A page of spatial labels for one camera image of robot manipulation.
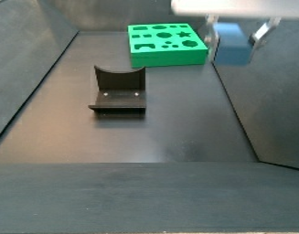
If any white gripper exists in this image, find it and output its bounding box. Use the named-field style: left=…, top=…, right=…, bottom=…
left=171, top=0, right=299, bottom=61

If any blue rectangular block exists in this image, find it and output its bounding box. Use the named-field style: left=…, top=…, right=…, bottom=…
left=214, top=23, right=252, bottom=66

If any green foam shape board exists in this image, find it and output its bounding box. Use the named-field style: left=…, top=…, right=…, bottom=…
left=127, top=23, right=207, bottom=68

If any black curved fixture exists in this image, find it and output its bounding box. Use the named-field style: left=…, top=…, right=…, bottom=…
left=89, top=66, right=147, bottom=112

